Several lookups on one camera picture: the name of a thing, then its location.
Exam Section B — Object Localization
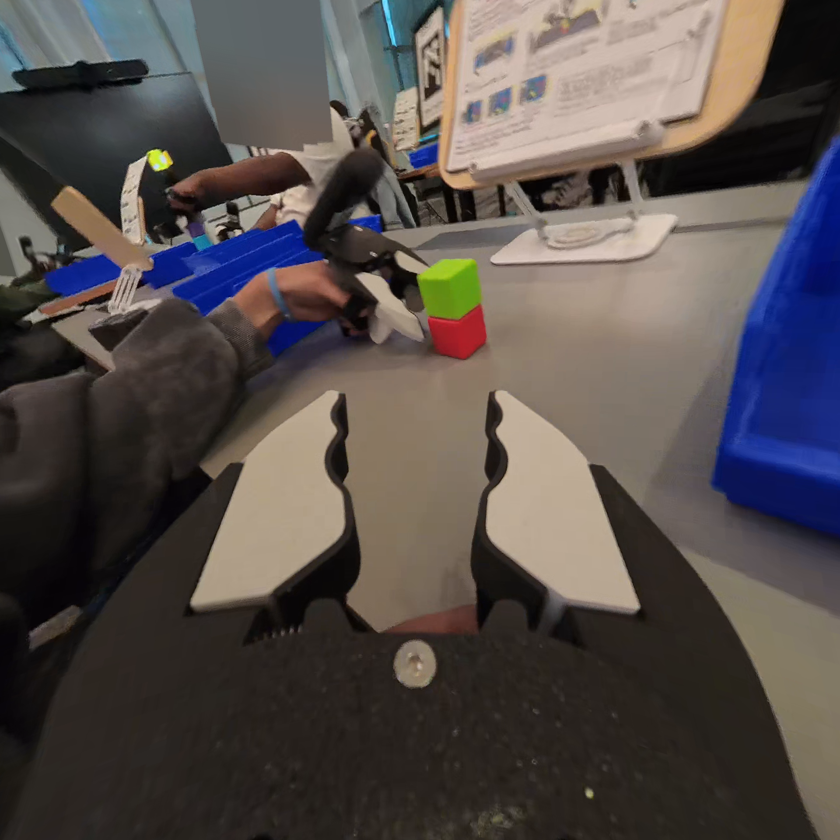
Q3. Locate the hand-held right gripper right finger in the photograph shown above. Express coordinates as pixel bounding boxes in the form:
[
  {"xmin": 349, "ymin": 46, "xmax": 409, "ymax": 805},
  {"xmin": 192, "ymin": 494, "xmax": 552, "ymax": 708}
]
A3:
[{"xmin": 471, "ymin": 391, "xmax": 641, "ymax": 632}]

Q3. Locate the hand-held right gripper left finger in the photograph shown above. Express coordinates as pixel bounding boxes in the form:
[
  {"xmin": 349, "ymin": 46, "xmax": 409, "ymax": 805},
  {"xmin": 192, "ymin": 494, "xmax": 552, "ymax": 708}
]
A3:
[{"xmin": 189, "ymin": 391, "xmax": 362, "ymax": 614}]

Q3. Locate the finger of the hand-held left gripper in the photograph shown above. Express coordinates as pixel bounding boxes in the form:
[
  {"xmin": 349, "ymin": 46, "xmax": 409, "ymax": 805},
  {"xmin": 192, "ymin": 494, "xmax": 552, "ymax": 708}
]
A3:
[
  {"xmin": 379, "ymin": 239, "xmax": 432, "ymax": 283},
  {"xmin": 356, "ymin": 272, "xmax": 427, "ymax": 346}
]

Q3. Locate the green cube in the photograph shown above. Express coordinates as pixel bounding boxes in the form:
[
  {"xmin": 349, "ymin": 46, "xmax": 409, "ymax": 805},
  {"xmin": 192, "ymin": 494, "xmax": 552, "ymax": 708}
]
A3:
[{"xmin": 417, "ymin": 258, "xmax": 482, "ymax": 320}]

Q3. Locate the red cube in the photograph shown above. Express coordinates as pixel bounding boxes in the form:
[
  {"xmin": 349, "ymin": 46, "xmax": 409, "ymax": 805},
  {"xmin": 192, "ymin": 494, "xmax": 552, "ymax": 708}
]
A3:
[{"xmin": 427, "ymin": 304, "xmax": 488, "ymax": 361}]

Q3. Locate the blue plastic bin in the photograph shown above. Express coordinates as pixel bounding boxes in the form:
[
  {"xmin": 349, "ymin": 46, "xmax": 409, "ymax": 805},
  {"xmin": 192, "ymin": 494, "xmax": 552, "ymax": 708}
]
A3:
[
  {"xmin": 172, "ymin": 215, "xmax": 385, "ymax": 358},
  {"xmin": 45, "ymin": 241, "xmax": 198, "ymax": 298},
  {"xmin": 712, "ymin": 136, "xmax": 840, "ymax": 538}
]

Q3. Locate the person's left forearm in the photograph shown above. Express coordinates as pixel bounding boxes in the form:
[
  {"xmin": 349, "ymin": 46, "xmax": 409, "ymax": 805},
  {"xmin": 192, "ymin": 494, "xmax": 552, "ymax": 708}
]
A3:
[{"xmin": 0, "ymin": 266, "xmax": 290, "ymax": 624}]

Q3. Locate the grey desk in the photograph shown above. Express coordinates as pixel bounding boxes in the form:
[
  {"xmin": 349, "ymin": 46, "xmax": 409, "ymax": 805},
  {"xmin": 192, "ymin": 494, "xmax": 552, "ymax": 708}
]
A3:
[{"xmin": 197, "ymin": 180, "xmax": 840, "ymax": 840}]

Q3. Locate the person's left hand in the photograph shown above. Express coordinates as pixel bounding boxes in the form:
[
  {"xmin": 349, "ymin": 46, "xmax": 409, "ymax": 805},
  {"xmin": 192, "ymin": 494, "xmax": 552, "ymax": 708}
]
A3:
[{"xmin": 283, "ymin": 261, "xmax": 353, "ymax": 326}]

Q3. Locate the grey jacket on chair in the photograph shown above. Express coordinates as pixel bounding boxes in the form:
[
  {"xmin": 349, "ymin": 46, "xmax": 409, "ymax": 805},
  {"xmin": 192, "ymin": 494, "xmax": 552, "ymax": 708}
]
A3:
[{"xmin": 367, "ymin": 112, "xmax": 417, "ymax": 229}]

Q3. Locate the wooden side table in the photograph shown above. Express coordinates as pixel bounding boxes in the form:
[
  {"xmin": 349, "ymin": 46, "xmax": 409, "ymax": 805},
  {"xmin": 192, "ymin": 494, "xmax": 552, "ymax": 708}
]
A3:
[{"xmin": 394, "ymin": 164, "xmax": 460, "ymax": 227}]

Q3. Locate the white paper sign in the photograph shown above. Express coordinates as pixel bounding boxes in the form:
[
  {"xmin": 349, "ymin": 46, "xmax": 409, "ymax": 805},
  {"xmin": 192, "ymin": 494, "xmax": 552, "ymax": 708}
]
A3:
[{"xmin": 392, "ymin": 88, "xmax": 421, "ymax": 152}]

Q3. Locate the black and white marker sign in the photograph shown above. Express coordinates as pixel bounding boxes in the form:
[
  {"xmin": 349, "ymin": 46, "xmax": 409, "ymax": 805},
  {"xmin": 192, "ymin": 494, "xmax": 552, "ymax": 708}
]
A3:
[{"xmin": 412, "ymin": 5, "xmax": 448, "ymax": 131}]

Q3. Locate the white paper strip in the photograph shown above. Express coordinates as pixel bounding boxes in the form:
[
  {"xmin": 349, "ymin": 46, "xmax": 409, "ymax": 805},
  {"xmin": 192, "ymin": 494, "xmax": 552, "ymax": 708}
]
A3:
[{"xmin": 120, "ymin": 156, "xmax": 148, "ymax": 245}]

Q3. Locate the wooden board document stand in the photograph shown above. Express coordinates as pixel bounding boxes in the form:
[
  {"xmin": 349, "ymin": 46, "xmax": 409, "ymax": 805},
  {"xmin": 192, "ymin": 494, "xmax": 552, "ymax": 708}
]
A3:
[
  {"xmin": 51, "ymin": 185, "xmax": 155, "ymax": 315},
  {"xmin": 436, "ymin": 0, "xmax": 785, "ymax": 266}
]

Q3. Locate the printed instruction sheet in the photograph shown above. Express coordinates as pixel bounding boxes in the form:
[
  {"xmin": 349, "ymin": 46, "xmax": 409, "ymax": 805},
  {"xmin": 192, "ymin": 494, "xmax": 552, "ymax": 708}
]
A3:
[{"xmin": 446, "ymin": 0, "xmax": 729, "ymax": 173}]

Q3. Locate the black monitor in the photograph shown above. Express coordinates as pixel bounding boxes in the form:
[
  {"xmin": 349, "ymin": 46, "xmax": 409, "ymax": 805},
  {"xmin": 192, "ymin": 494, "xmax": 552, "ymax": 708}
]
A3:
[{"xmin": 0, "ymin": 60, "xmax": 234, "ymax": 253}]

